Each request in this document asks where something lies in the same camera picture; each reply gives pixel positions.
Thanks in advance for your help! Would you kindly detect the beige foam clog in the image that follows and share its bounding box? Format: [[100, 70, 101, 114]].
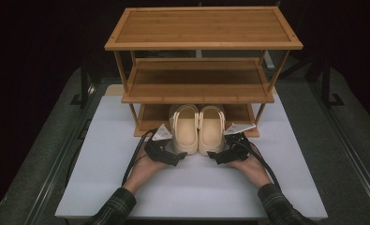
[[198, 104, 228, 157], [168, 103, 200, 156]]

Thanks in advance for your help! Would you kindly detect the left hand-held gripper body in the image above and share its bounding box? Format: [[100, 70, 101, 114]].
[[143, 123, 180, 167]]

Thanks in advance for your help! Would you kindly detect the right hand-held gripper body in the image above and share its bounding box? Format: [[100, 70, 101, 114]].
[[222, 123, 258, 164]]

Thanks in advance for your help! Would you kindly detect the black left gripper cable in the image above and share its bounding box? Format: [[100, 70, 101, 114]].
[[121, 127, 159, 186]]

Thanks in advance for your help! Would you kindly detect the black metal stand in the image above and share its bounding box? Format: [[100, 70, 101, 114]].
[[320, 60, 346, 109], [69, 59, 96, 109]]

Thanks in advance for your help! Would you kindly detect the wooden three-tier shoe rack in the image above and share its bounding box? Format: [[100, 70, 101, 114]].
[[103, 6, 304, 139]]

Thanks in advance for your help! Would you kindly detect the white stand base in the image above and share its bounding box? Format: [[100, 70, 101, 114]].
[[262, 50, 276, 70]]

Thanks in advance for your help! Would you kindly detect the metal floor rail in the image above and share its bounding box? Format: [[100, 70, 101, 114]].
[[307, 81, 370, 217], [22, 83, 103, 225]]

